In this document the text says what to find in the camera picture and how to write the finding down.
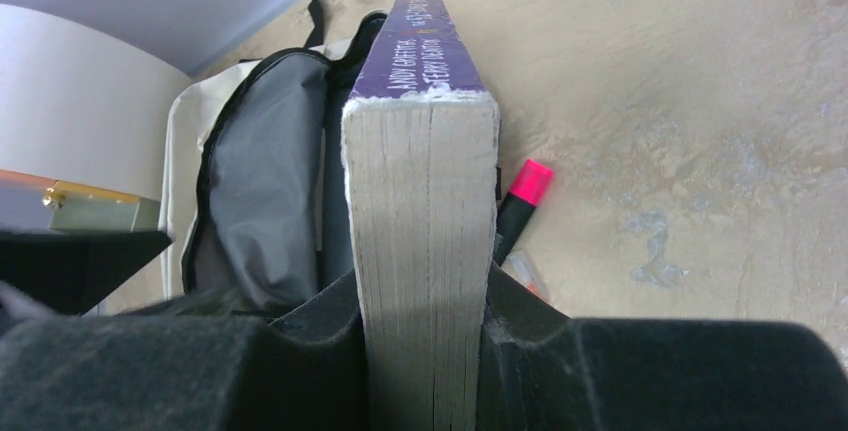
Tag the black pink highlighter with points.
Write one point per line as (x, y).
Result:
(518, 206)

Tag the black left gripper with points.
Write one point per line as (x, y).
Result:
(71, 273)

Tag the purple paperback book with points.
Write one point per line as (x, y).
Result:
(419, 141)

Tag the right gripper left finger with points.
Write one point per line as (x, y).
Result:
(303, 371)

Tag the thin red pen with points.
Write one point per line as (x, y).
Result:
(519, 265)

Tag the beige canvas backpack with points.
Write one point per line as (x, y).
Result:
(253, 186)

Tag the round drawer cabinet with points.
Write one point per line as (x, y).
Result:
(83, 125)

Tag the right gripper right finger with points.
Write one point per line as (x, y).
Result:
(543, 370)

